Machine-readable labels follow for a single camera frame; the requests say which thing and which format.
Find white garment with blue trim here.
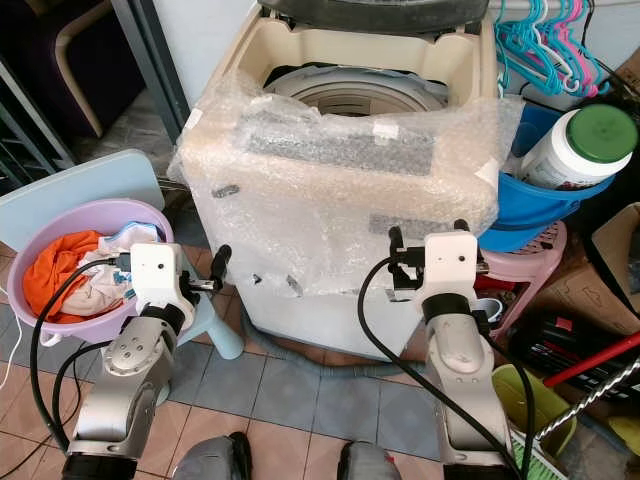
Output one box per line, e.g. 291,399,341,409
65,222,151,316

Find white top-load washing machine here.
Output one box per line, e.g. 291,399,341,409
168,0,526,363

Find cyan plastic clothes hanger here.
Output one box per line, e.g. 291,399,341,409
525,0,586,96
495,5,556,96

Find pink plastic clothes hanger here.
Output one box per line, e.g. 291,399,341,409
565,0,606,96

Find blue plastic bucket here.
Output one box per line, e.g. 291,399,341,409
478,100,616,253

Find clear bubble wrap sheet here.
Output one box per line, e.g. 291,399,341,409
168,70,526,301

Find white bottle with green lid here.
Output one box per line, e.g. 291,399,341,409
520,103,639,191

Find purple plastic basin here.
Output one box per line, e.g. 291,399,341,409
5,198,171,346

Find orange garment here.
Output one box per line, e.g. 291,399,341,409
22,230,101,323

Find black and red tool case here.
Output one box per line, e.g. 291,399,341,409
510,310,640,401

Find grey washer drum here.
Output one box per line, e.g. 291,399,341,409
263,65,446,119

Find brown cardboard box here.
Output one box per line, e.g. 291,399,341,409
540,200,640,341

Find light blue plastic stool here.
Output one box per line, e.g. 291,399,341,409
0,148,246,393

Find green plastic basket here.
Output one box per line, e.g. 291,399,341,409
490,365,576,471

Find grey left robot leg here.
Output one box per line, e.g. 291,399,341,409
172,432,253,480

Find silver metal rod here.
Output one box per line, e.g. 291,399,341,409
535,358,640,441

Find dark grey washer lid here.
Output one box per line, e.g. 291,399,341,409
255,0,496,31

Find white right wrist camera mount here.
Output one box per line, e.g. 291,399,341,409
412,232,481,311

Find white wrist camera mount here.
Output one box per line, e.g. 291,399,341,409
130,243,194,323
412,232,481,311

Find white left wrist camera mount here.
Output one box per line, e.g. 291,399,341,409
130,243,194,323

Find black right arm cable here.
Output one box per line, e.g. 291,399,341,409
357,255,526,480

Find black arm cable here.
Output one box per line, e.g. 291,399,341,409
28,252,136,476
357,255,526,480
51,340,123,443

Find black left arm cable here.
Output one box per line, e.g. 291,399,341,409
51,340,123,443
28,252,136,476

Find thin white cable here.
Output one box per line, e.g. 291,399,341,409
10,310,29,396

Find red handle stick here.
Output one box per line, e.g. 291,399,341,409
543,357,640,389

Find grey metal door frame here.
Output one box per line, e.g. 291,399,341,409
110,0,191,176

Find dark armchair with beige frame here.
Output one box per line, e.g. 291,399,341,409
0,0,141,141

